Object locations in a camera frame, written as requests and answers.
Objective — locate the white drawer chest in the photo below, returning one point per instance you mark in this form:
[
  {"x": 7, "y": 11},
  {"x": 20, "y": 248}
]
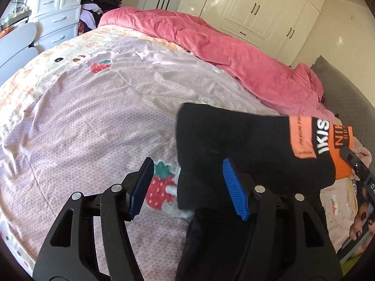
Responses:
[{"x": 56, "y": 21}]

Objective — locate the black long-sleeve shirt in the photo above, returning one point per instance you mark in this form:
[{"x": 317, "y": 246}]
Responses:
[{"x": 286, "y": 154}]

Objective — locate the light pink fluffy garment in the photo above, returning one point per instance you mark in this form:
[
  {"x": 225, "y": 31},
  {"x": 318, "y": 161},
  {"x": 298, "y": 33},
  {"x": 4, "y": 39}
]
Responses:
[{"x": 361, "y": 152}]

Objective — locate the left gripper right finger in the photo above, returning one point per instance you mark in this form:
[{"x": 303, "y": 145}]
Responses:
[{"x": 285, "y": 238}]

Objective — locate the pink plush duvet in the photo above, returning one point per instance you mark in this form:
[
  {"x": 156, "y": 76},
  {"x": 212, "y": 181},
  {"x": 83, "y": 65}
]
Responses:
[{"x": 288, "y": 91}]

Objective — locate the white glossy wardrobe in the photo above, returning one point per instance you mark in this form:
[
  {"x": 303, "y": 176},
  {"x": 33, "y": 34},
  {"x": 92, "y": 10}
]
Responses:
[{"x": 279, "y": 28}]

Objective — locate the grey quilted headboard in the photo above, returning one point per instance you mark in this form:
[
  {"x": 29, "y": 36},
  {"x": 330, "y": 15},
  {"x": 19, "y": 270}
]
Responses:
[{"x": 343, "y": 98}]

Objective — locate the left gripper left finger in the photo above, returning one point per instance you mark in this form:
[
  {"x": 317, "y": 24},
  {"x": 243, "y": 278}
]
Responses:
[{"x": 89, "y": 239}]

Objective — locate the lilac patterned bed sheet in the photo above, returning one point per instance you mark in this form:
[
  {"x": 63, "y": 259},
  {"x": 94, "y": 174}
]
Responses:
[{"x": 83, "y": 114}]

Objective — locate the dark clothes pile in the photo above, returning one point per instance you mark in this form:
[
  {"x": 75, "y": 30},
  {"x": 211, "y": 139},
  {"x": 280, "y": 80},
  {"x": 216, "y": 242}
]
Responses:
[{"x": 92, "y": 11}]

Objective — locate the white chair back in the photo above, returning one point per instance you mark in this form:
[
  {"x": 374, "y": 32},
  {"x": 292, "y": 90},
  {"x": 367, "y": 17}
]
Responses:
[{"x": 17, "y": 50}]

